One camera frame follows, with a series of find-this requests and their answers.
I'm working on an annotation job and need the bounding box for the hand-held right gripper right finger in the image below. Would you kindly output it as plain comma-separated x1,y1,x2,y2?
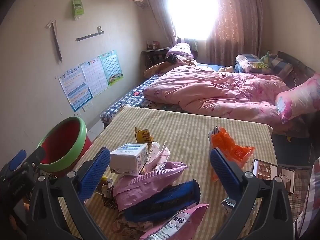
209,148,294,240

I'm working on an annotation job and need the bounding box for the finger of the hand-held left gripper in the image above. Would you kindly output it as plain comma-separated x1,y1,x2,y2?
24,146,47,168
7,149,27,171

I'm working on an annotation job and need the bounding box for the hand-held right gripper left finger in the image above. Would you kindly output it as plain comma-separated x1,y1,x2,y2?
26,147,112,240

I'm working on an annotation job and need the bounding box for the red bin with green rim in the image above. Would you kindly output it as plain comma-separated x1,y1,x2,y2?
37,116,93,178

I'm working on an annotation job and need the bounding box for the silver blue wrapper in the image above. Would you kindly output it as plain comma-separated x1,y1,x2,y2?
221,197,258,215

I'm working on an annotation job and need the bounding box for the yellow snack wrapper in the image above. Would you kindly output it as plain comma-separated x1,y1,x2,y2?
134,127,153,144

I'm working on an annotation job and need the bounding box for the orange plastic wrapper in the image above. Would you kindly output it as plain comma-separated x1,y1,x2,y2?
209,127,255,182

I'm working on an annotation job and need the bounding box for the small brown white wrapper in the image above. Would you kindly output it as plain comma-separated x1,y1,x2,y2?
96,176,118,209

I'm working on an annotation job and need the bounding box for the white milk carton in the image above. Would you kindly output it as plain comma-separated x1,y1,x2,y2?
110,142,150,176

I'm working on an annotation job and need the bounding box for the smartphone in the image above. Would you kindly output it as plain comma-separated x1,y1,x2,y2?
251,158,296,195

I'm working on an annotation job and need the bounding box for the pink plastic bag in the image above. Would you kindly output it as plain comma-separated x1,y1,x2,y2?
112,161,189,212

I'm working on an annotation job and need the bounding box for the yellow striped tablecloth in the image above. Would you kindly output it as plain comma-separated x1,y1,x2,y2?
57,106,295,240

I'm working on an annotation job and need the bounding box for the white pink paper wrapper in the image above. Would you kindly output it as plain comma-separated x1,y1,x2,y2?
146,141,170,173

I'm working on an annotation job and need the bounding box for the dark blue wrapper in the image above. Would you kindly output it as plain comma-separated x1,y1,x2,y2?
124,179,200,222

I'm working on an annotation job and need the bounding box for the blue checked bedsheet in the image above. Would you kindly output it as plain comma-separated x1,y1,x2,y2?
100,76,180,124

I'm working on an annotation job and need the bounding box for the plaid cloth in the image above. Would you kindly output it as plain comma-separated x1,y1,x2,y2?
292,155,320,240

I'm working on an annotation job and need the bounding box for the white doll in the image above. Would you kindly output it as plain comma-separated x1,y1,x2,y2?
217,66,237,74

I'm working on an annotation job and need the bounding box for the pink floral pillow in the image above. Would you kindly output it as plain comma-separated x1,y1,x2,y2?
275,72,320,125

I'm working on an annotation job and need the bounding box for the blue checked pillow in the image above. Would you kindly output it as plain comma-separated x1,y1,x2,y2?
271,56,294,78
235,54,272,73

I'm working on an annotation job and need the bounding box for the green plush toy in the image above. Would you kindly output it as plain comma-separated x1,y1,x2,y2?
260,51,272,64

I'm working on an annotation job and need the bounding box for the tan plush pillow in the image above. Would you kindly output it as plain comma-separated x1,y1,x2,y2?
143,61,175,78

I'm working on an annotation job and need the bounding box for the black garment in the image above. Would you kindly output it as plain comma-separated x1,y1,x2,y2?
166,54,183,64

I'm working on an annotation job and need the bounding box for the rolled pink quilt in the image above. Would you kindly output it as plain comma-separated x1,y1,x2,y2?
166,42,198,67

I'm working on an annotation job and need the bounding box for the dark wooden nightstand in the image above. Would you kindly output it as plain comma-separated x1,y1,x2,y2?
141,47,173,72

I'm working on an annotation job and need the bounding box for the patterned brown curtain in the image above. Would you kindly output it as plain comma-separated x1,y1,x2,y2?
144,0,177,47
205,0,265,67

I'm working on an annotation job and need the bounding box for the bright window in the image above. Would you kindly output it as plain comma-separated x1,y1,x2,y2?
162,0,218,40

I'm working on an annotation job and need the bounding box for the blue chart wall poster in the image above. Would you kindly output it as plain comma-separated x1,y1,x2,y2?
58,67,93,112

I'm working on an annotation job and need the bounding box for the white chart wall poster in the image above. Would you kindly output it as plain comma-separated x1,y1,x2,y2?
80,56,108,98

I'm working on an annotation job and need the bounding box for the green bordered wall poster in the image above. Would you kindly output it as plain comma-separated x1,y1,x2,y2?
100,50,124,87

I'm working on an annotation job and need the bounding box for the metal wall bracket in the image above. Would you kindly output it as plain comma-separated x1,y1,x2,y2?
46,19,63,63

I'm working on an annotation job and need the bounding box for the dark wall rail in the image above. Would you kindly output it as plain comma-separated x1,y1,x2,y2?
76,26,104,42

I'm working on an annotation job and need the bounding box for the green wall box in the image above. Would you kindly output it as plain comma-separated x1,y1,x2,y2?
72,0,84,20

